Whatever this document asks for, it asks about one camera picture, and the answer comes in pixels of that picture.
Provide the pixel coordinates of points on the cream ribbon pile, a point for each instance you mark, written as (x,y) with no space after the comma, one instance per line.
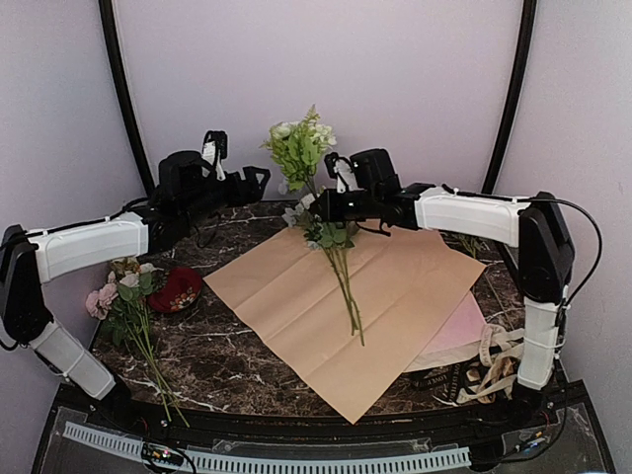
(499,355)

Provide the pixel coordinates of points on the pink white rose bunch right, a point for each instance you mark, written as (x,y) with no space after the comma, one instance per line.
(471,246)

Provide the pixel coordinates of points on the black vertical frame post left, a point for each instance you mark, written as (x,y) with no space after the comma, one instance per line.
(126,107)

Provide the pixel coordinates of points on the pink wrapping paper sheet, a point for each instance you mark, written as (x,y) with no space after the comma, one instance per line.
(456,341)

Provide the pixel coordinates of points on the blue flower stem bunch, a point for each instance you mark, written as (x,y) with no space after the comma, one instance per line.
(299,215)

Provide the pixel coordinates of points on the peach green wrapping paper sheet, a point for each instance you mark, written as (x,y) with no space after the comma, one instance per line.
(405,287)

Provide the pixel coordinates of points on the dark red floral bowl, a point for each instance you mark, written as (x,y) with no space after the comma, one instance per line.
(181,289)

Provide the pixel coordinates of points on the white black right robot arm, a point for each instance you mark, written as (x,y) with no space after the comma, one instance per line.
(533,226)

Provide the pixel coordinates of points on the white slotted cable duct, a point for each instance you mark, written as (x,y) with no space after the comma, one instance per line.
(243,457)

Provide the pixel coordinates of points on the black vertical frame post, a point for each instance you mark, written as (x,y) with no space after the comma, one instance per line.
(126,107)
(520,59)

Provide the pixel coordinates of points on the black vertical frame post right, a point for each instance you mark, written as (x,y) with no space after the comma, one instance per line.
(520,59)

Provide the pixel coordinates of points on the white rose stem bunch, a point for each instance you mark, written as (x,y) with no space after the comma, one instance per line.
(335,240)

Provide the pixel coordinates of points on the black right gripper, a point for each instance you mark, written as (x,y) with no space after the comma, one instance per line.
(330,213)

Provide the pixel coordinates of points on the green hydrangea leaf bunch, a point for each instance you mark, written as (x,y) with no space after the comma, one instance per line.
(298,147)

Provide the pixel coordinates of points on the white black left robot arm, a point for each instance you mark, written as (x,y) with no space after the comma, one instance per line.
(30,259)

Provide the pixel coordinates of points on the pink rose stem bunch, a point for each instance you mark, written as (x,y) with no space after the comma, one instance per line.
(121,304)

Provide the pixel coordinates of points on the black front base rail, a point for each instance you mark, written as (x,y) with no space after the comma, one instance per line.
(472,424)

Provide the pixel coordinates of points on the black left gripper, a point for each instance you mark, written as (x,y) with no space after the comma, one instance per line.
(242,198)

